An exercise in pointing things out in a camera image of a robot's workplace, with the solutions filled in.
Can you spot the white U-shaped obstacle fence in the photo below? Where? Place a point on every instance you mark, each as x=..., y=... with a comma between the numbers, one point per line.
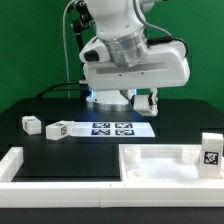
x=201, y=193

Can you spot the white square tabletop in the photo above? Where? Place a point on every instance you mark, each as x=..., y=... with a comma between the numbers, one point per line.
x=160, y=162

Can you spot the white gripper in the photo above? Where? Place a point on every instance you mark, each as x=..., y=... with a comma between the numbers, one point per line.
x=164, y=65

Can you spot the white fiducial tag sheet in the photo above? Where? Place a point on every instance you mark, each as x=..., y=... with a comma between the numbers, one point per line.
x=112, y=129

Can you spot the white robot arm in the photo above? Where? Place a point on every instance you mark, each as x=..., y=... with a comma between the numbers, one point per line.
x=121, y=27

